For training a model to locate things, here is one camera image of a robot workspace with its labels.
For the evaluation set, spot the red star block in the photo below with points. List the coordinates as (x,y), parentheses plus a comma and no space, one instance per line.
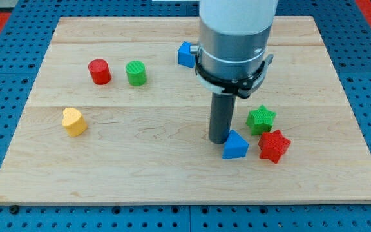
(273,145)

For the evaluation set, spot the blue cube block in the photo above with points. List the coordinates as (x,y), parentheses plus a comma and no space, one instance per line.
(185,58)

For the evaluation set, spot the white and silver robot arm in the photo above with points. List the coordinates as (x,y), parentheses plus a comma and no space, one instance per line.
(230,54)

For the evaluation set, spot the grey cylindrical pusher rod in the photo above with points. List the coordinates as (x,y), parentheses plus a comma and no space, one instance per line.
(222,107)

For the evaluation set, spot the red cylinder block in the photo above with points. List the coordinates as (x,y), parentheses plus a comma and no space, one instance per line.
(99,71)

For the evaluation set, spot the green cylinder block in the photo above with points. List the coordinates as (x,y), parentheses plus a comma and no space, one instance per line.
(136,73)

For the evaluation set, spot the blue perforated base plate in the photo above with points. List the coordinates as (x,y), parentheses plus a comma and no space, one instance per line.
(24,40)

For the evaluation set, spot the light wooden board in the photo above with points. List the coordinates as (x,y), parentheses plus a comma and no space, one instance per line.
(149,145)

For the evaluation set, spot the blue triangle block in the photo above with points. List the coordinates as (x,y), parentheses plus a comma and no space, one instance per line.
(235,146)

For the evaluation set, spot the green star block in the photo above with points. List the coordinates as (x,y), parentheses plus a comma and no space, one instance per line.
(260,120)

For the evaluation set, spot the yellow heart block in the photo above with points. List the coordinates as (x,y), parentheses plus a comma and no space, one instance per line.
(73,122)

